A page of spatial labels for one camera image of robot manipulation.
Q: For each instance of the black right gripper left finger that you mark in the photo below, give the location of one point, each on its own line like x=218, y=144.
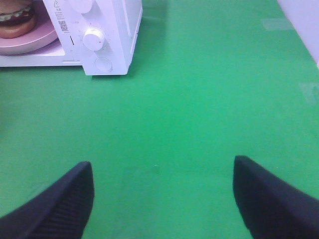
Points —
x=61, y=211

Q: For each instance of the round white door button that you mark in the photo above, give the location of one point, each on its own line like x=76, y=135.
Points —
x=103, y=64

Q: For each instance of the white microwave oven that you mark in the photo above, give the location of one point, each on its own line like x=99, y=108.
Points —
x=119, y=21

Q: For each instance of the clear tape patch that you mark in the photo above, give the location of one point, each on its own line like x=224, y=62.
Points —
x=277, y=24

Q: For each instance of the lower white microwave knob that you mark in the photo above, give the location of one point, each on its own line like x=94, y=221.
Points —
x=93, y=39

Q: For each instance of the upper white microwave knob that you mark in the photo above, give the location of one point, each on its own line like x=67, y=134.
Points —
x=81, y=6

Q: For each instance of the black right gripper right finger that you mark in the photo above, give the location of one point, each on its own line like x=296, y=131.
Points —
x=270, y=207

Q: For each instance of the burger with lettuce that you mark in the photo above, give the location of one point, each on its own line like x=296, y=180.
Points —
x=17, y=18

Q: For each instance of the white microwave knob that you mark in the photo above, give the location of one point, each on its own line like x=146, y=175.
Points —
x=81, y=6
x=93, y=39

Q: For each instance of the pink round plate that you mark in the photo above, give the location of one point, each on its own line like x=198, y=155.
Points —
x=41, y=35

